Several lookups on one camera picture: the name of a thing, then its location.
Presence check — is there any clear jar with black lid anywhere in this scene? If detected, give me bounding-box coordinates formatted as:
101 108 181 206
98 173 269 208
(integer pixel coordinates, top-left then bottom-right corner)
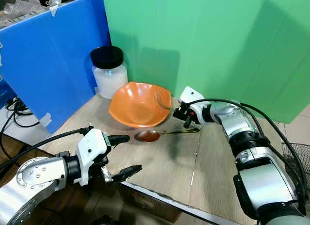
91 46 128 100

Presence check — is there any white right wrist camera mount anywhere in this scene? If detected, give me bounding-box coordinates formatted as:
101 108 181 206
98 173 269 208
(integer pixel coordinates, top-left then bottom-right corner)
179 86 206 109

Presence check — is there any brown cardboard box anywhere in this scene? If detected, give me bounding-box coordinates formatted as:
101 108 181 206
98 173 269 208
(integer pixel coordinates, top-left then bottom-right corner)
118 184 181 225

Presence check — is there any blue box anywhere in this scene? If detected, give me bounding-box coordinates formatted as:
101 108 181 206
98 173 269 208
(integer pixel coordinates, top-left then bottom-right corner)
0 79 16 110

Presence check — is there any black loose cable bundle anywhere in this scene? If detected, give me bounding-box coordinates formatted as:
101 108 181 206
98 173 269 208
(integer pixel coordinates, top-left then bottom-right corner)
4 96 40 129

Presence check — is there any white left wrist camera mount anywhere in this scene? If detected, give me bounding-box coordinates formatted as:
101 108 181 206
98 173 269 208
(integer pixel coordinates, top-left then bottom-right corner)
76 129 110 187

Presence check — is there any orange plastic bowl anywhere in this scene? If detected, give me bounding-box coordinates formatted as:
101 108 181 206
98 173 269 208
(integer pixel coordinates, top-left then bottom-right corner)
108 81 173 129

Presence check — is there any green plastic board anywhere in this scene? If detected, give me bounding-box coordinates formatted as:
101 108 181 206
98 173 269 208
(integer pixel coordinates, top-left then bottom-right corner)
102 0 310 125

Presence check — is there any thin grey metal utensil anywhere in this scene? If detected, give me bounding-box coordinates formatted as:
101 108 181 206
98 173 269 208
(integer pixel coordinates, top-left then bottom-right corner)
154 93 174 112

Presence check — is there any small white tape piece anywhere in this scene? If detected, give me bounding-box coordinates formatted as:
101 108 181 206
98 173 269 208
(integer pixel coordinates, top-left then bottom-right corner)
49 4 60 17

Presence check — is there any large white tape piece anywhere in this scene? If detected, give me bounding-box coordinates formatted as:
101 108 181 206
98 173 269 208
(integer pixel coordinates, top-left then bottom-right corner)
40 112 53 129

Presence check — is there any black wire fan guard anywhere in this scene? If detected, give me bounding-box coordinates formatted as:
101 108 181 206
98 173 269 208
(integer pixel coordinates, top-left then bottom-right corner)
282 143 310 189

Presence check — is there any brown spoon with thin handle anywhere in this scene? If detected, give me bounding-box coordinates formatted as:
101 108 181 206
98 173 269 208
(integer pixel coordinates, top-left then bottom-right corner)
135 128 201 143

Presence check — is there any blue plastic board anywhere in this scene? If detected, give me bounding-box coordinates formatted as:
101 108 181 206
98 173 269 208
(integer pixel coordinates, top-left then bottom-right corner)
0 0 113 134

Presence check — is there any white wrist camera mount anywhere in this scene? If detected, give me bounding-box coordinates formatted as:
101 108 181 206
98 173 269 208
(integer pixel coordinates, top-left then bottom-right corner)
179 86 206 109
76 129 110 187

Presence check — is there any clear bubble wrap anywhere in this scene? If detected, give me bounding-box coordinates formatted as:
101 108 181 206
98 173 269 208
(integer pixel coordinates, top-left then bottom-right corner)
2 1 49 19

